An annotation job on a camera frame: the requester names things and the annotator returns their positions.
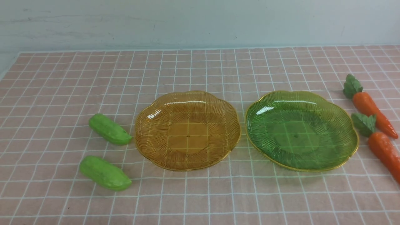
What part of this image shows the green toy cucumber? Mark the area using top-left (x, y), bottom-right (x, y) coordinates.
top-left (88, 113), bottom-right (133, 146)
top-left (79, 155), bottom-right (132, 191)

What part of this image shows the orange toy carrot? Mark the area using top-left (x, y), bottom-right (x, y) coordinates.
top-left (351, 113), bottom-right (400, 183)
top-left (343, 74), bottom-right (398, 139)

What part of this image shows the amber ribbed plastic plate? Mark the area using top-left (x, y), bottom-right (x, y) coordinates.
top-left (135, 91), bottom-right (242, 171)

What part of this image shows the green ribbed plastic plate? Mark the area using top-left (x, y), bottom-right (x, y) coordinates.
top-left (245, 91), bottom-right (360, 172)

